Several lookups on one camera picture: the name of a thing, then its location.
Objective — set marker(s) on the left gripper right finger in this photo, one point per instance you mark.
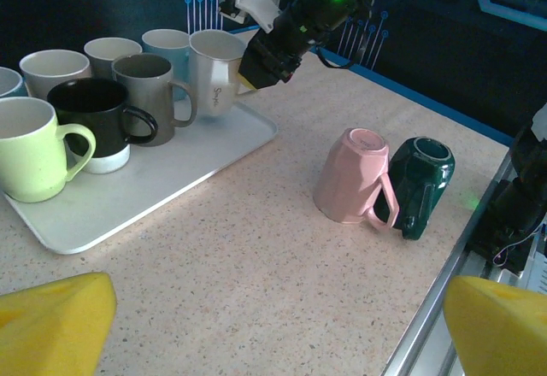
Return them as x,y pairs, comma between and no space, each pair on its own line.
504,333

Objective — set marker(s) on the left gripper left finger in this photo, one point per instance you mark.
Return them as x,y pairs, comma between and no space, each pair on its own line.
47,333

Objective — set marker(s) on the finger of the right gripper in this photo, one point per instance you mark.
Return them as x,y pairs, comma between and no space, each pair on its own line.
265,66

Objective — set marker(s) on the white faceted mug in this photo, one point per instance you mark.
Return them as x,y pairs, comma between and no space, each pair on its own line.
211,81

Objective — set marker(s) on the light blue mug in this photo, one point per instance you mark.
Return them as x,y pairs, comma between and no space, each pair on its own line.
164,38

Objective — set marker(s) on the grey mug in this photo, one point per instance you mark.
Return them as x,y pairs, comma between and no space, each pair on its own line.
149,107

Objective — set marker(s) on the taupe mug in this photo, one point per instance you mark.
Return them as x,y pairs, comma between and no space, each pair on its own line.
102,57

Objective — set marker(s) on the light green mug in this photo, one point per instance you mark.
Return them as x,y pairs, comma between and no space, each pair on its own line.
30,158

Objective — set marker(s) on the black mug white base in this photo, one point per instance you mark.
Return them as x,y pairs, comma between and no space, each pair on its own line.
98,132

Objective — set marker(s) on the pale pink mug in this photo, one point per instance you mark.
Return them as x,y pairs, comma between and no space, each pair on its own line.
55,62

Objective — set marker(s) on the blue-grey mug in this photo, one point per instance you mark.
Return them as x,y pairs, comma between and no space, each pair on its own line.
8,85

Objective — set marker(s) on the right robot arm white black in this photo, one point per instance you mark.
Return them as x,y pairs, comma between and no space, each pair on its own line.
530,149

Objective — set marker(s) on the pink faceted mug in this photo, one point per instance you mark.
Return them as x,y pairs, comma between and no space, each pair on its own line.
350,179

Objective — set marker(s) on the dark green faceted mug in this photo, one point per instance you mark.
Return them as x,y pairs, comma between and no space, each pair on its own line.
419,179

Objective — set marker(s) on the white plastic tray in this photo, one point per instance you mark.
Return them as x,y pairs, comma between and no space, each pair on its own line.
149,188

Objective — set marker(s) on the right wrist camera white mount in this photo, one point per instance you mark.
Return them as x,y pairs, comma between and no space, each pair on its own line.
252,2

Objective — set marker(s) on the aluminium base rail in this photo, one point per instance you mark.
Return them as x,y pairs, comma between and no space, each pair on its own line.
431,307

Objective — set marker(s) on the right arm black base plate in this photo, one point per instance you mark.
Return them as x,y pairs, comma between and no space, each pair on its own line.
491,248

